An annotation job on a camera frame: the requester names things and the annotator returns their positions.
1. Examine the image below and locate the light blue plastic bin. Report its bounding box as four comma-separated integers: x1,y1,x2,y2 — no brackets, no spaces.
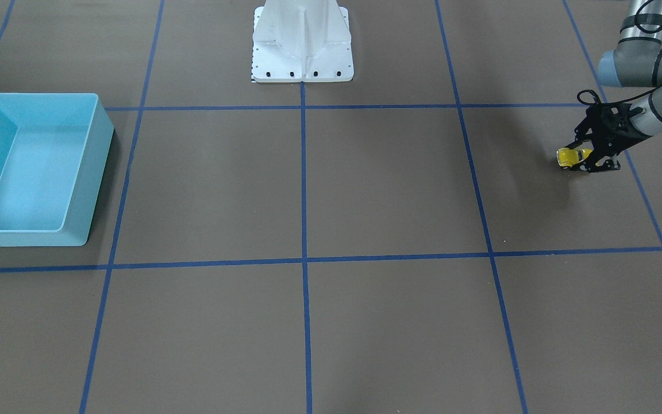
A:
0,93,114,247

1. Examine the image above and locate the yellow beetle toy car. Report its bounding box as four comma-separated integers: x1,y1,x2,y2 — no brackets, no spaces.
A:
556,147,592,171

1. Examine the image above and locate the white pedestal column base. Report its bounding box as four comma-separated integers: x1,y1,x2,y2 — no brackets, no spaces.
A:
251,1,355,83

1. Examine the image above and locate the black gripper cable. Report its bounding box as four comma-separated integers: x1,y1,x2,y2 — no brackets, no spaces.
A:
577,0,662,116

